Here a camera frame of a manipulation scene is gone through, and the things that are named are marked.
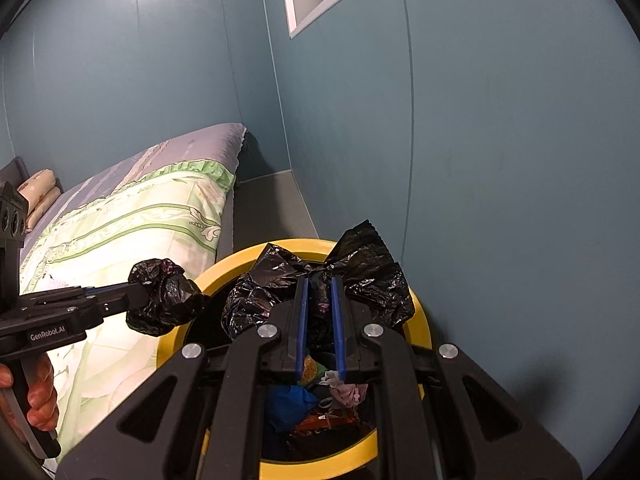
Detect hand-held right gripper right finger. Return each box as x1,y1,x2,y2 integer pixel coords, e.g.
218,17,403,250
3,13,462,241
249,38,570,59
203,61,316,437
330,274,583,480

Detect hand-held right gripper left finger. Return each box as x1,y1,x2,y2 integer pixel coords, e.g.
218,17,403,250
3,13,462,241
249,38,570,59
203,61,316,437
55,275,311,480

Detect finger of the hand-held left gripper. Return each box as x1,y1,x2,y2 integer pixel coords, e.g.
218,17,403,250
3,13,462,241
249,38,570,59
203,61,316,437
97,292,146,320
80,283,143,298

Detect colourful snack wrapper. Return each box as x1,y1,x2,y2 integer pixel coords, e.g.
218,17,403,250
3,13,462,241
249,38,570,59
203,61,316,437
302,355,326,381

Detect pink tissue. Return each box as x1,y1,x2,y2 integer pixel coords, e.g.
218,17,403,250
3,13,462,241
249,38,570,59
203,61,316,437
330,380,366,408

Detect blue plastic bag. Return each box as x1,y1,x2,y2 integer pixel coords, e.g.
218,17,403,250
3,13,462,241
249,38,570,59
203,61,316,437
265,385,321,433

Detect black plastic bin bag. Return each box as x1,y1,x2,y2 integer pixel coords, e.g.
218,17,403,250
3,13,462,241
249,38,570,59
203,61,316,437
126,220,416,361

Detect orange plastic wrapper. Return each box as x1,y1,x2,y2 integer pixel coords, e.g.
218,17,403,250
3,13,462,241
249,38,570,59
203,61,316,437
292,407,361,441

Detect yellow rimmed brown bin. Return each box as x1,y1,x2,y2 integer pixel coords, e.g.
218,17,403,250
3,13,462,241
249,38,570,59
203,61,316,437
157,239,433,480

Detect person's left hand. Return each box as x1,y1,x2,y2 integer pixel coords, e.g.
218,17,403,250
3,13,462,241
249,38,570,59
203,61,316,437
0,355,60,443

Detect green floral quilt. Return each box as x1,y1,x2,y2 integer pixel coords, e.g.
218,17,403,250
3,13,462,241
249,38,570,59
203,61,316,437
20,157,237,466

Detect beige folded pillows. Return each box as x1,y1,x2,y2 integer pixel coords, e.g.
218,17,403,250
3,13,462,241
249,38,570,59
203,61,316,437
17,168,62,233

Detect grey bed headboard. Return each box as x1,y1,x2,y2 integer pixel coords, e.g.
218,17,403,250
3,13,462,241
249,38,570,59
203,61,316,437
0,156,63,193

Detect grey striped bed sheet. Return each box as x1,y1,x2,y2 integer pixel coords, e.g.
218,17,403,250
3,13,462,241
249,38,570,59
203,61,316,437
20,122,248,246

